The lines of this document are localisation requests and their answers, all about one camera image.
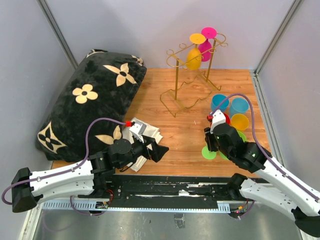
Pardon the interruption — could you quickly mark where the gold wire glass rack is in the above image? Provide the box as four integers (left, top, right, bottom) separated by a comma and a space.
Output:
159, 32, 229, 118

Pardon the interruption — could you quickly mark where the back orange wine glass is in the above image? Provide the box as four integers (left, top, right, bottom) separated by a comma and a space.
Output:
186, 33, 206, 70

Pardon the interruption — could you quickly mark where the red wine glass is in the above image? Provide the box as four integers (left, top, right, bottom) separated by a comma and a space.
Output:
223, 112, 231, 125

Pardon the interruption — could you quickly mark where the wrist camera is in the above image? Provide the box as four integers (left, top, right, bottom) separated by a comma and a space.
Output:
210, 109, 226, 134
129, 120, 147, 143

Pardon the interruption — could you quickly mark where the yellow wine glass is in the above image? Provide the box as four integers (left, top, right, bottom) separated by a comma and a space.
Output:
230, 113, 250, 132

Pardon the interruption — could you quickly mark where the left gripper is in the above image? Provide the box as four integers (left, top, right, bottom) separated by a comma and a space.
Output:
117, 133, 169, 169

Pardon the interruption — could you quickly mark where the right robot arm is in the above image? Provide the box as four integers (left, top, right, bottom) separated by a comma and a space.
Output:
204, 123, 320, 238

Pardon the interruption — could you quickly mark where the folded beige cloth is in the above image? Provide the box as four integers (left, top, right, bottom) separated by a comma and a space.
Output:
122, 117, 163, 172

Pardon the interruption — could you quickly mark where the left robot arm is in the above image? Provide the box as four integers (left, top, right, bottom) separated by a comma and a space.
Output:
11, 137, 169, 213

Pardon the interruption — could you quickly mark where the green wine glass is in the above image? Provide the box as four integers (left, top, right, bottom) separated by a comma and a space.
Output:
201, 145, 217, 160
219, 131, 247, 160

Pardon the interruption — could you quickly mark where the pink wine glass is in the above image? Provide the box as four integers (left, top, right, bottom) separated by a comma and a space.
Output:
198, 27, 217, 62

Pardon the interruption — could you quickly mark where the light blue wine glass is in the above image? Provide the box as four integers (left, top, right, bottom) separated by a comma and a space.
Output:
229, 97, 250, 117

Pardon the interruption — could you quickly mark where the black floral pillow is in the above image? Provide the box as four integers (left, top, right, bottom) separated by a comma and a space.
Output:
35, 49, 147, 162

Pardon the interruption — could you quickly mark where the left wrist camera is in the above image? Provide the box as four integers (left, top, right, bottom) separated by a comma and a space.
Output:
129, 120, 147, 143

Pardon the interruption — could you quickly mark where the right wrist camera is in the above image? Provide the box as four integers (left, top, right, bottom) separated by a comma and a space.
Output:
210, 109, 226, 134

